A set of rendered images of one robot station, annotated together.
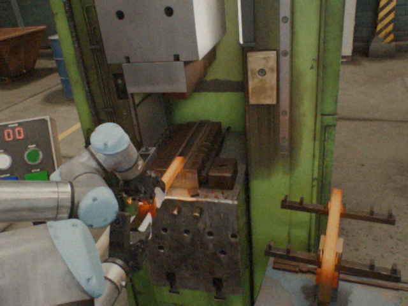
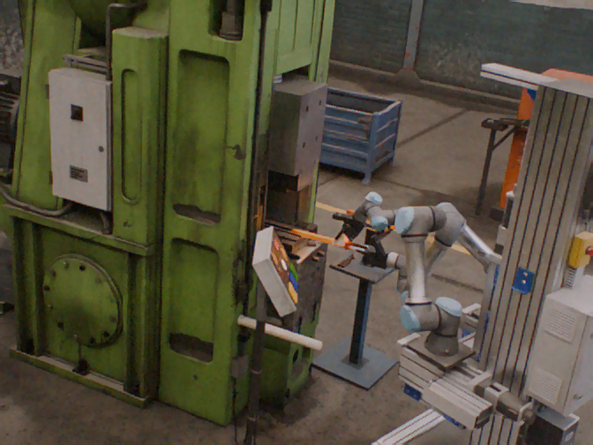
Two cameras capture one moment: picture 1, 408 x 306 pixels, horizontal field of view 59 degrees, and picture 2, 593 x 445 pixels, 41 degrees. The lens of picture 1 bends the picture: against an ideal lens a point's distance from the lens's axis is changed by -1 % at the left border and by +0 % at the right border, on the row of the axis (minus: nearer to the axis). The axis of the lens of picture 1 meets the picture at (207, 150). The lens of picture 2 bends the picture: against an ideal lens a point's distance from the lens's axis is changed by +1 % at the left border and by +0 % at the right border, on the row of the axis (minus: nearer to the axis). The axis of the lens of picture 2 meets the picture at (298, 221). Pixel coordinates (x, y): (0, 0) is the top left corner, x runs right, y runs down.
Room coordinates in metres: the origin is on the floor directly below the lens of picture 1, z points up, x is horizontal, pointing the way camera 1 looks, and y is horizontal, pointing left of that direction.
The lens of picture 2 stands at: (0.63, 3.83, 2.66)
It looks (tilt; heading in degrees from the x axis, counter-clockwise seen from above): 23 degrees down; 277
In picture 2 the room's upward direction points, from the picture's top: 5 degrees clockwise
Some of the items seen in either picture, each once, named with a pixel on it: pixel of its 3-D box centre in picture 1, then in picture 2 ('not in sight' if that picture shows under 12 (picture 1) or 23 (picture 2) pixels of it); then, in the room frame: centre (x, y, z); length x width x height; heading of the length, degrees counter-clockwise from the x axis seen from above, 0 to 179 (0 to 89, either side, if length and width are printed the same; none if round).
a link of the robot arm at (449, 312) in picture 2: not in sight; (446, 314); (0.35, 0.72, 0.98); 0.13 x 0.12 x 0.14; 28
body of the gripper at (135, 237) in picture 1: (125, 256); (377, 257); (0.69, 0.23, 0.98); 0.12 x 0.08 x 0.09; 164
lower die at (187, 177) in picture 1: (187, 150); (265, 232); (1.29, 0.08, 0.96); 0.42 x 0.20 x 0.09; 164
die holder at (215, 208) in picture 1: (206, 203); (264, 273); (1.29, 0.02, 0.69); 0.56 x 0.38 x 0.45; 164
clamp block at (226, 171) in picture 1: (223, 173); (304, 230); (1.10, -0.05, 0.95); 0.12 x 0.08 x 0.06; 164
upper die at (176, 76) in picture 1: (175, 60); (269, 168); (1.29, 0.08, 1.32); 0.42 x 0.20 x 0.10; 164
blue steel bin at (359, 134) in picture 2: not in sight; (333, 128); (1.39, -4.07, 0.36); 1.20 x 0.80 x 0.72; 163
